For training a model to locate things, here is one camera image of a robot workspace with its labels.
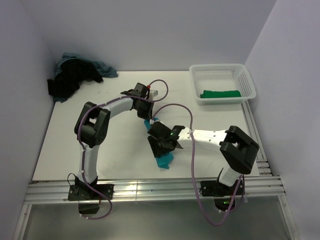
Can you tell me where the teal t-shirt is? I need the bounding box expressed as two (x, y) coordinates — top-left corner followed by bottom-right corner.
(143, 116), (175, 171)

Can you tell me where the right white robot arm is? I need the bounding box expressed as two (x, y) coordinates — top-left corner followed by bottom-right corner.
(147, 121), (260, 197)

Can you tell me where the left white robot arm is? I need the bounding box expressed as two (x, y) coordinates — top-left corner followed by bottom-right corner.
(69, 83), (154, 200)

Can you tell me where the rolled green t-shirt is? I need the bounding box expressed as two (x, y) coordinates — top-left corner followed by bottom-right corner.
(200, 90), (241, 99)

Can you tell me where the white plastic basket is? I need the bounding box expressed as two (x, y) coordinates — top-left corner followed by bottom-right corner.
(189, 63), (257, 106)

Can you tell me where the black t-shirt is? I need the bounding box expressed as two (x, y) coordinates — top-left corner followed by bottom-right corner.
(47, 59), (103, 103)

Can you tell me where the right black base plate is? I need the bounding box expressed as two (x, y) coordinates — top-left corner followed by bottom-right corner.
(199, 180), (238, 197)

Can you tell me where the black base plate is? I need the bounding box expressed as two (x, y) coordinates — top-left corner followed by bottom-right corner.
(199, 180), (238, 197)
(67, 184), (114, 201)

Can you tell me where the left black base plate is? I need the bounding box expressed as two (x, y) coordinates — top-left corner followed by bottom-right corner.
(67, 184), (114, 201)

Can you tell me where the aluminium rail frame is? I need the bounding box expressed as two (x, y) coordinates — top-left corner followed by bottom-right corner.
(24, 99), (286, 203)

